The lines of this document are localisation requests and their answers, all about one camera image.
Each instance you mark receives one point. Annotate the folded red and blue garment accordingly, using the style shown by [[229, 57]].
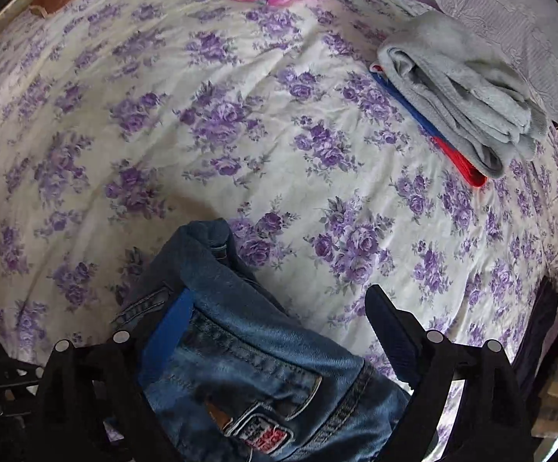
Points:
[[445, 147]]

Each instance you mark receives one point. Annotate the folded grey pants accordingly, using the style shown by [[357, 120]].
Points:
[[461, 91]]

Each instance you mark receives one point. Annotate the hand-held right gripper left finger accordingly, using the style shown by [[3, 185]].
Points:
[[167, 334]]

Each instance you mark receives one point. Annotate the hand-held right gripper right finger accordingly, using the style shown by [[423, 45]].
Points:
[[394, 332]]

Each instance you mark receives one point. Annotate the blue denim jeans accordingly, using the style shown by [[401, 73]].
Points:
[[250, 365]]

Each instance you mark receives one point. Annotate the dark navy pants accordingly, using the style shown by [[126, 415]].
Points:
[[546, 327]]

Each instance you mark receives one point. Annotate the purple floral bedsheet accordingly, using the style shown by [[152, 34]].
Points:
[[173, 154]]

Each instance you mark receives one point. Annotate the white lace cover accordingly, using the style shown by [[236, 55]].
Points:
[[510, 24]]

